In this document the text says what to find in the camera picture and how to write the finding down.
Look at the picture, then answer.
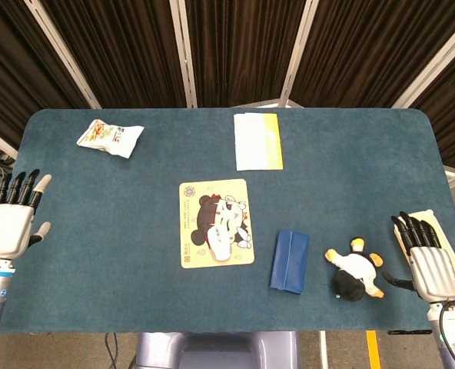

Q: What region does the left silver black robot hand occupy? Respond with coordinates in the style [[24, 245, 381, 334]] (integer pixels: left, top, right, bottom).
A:
[[0, 168, 54, 261]]

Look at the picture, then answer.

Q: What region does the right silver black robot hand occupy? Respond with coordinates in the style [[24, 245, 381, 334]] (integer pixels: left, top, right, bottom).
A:
[[381, 211, 455, 303]]

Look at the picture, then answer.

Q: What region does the white computer mouse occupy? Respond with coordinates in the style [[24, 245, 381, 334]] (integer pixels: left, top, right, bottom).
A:
[[205, 224, 234, 262]]

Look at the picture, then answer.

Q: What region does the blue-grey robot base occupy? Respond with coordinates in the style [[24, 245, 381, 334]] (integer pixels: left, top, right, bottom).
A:
[[135, 331, 301, 369]]

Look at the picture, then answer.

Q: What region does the cartoon girl mouse pad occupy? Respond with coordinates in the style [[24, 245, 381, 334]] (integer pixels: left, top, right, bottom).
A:
[[178, 178, 256, 270]]

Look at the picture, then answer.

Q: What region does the beige wooden tray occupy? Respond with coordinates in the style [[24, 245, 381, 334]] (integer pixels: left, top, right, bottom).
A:
[[393, 208, 455, 276]]

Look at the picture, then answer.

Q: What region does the black clamp bar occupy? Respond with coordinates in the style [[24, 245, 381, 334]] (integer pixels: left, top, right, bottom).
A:
[[387, 328, 433, 336]]

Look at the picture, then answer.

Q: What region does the black white plush toy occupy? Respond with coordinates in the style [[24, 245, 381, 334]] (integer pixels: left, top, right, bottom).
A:
[[324, 237, 386, 303]]

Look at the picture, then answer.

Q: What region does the blue felt table cloth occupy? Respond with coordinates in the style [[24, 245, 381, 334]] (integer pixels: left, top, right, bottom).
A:
[[0, 107, 455, 335]]

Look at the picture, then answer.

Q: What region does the white snack bag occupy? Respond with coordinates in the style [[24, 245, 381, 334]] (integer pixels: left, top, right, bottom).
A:
[[75, 118, 145, 159]]

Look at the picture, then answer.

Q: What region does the blue folded pouch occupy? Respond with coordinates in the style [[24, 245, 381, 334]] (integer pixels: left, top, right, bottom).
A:
[[268, 228, 311, 296]]

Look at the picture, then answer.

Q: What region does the dark brown curtain panel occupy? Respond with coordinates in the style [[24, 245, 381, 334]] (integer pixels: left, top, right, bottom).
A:
[[410, 36, 455, 172], [38, 0, 188, 110], [0, 0, 92, 149], [288, 0, 455, 110], [184, 0, 310, 108]]

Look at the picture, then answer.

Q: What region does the white yellow paper booklet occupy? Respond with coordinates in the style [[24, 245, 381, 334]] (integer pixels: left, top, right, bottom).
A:
[[233, 112, 285, 171]]

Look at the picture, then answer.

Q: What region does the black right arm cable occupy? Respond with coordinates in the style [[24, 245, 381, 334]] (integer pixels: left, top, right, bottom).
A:
[[437, 299, 455, 369]]

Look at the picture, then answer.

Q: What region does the blue floor cable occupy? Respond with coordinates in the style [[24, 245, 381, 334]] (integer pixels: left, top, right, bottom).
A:
[[104, 332, 119, 369]]

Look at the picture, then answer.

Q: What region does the white frame foot bar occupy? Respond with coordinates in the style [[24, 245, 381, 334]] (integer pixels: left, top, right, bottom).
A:
[[231, 98, 304, 110]]

